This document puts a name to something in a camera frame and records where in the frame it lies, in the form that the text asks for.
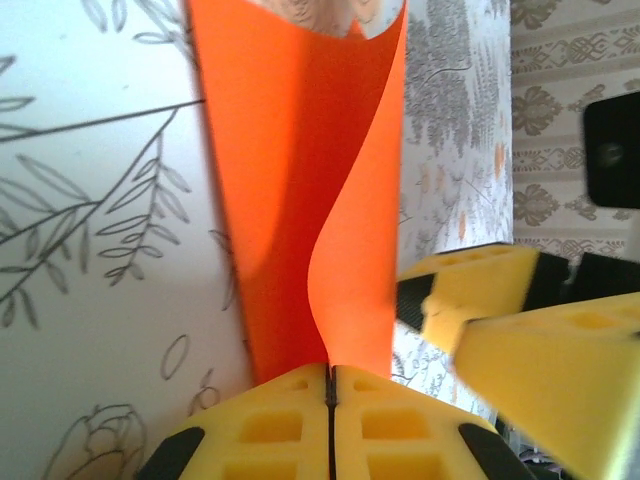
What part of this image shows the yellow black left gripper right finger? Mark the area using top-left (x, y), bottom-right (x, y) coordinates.
top-left (332, 364), bottom-right (536, 480)

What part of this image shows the orange cloth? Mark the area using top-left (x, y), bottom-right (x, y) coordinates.
top-left (185, 0), bottom-right (410, 389)

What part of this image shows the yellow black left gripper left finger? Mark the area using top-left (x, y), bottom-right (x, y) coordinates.
top-left (137, 363), bottom-right (334, 480)

